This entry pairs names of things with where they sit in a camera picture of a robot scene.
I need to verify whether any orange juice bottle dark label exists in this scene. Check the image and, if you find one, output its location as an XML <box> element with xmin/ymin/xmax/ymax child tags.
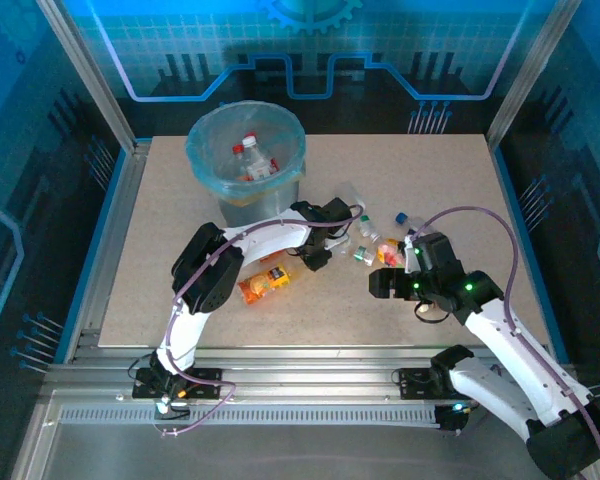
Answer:
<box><xmin>236</xmin><ymin>263</ymin><xmax>307</xmax><ymax>307</ymax></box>

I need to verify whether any small orange red bottle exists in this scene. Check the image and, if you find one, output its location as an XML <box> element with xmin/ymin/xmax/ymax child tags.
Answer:
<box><xmin>376</xmin><ymin>238</ymin><xmax>407</xmax><ymax>268</ymax></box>

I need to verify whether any clear bottle blue cap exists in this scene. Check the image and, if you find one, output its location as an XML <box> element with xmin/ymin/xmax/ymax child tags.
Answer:
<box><xmin>394</xmin><ymin>211</ymin><xmax>429</xmax><ymax>237</ymax></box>

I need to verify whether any grey bin with blue liner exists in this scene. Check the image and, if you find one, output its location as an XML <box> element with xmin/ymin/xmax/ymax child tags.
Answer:
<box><xmin>185</xmin><ymin>100</ymin><xmax>309</xmax><ymax>204</ymax></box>

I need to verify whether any clear bottle green cap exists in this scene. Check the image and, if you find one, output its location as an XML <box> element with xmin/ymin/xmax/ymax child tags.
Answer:
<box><xmin>357</xmin><ymin>214</ymin><xmax>382</xmax><ymax>242</ymax></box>

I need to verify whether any large clear plastic bottle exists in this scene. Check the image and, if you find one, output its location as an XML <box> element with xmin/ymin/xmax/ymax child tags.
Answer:
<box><xmin>333</xmin><ymin>180</ymin><xmax>367</xmax><ymax>214</ymax></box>

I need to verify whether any clear bottle white cap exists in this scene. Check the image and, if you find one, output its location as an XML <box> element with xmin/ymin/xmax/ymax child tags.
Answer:
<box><xmin>240</xmin><ymin>133</ymin><xmax>281</xmax><ymax>182</ymax></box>

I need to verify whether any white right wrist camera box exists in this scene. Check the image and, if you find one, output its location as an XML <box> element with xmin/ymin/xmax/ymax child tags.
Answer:
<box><xmin>402</xmin><ymin>233</ymin><xmax>422</xmax><ymax>275</ymax></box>

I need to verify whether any thin looped wrist cable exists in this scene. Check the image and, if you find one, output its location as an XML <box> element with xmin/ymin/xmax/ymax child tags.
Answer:
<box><xmin>413</xmin><ymin>298</ymin><xmax>452</xmax><ymax>325</ymax></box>

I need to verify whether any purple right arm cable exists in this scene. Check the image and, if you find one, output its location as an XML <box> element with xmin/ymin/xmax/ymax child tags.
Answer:
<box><xmin>407</xmin><ymin>205</ymin><xmax>600</xmax><ymax>480</ymax></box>

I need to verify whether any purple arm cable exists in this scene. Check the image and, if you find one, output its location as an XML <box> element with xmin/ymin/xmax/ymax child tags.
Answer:
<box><xmin>407</xmin><ymin>205</ymin><xmax>600</xmax><ymax>480</ymax></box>
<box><xmin>160</xmin><ymin>202</ymin><xmax>366</xmax><ymax>436</ymax></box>

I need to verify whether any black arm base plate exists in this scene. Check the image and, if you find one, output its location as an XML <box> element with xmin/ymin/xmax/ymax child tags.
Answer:
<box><xmin>131</xmin><ymin>367</ymin><xmax>225</xmax><ymax>401</ymax></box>
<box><xmin>396</xmin><ymin>367</ymin><xmax>446</xmax><ymax>401</ymax></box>

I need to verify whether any aluminium front frame rail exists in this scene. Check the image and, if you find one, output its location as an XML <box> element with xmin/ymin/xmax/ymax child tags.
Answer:
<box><xmin>39</xmin><ymin>344</ymin><xmax>589</xmax><ymax>409</ymax></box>

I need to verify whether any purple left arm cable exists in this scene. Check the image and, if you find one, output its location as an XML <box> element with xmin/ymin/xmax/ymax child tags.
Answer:
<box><xmin>160</xmin><ymin>202</ymin><xmax>366</xmax><ymax>436</ymax></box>

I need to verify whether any slotted grey cable duct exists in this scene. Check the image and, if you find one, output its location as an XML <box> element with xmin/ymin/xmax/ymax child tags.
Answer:
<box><xmin>57</xmin><ymin>407</ymin><xmax>444</xmax><ymax>427</ymax></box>

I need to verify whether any aluminium side frame rail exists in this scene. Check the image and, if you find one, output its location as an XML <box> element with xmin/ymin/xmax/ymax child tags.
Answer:
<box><xmin>62</xmin><ymin>142</ymin><xmax>149</xmax><ymax>364</ymax></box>

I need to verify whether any aluminium frame post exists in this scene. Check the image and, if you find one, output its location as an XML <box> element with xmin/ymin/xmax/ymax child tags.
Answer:
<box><xmin>484</xmin><ymin>0</ymin><xmax>590</xmax><ymax>147</ymax></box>
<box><xmin>34</xmin><ymin>0</ymin><xmax>139</xmax><ymax>151</ymax></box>

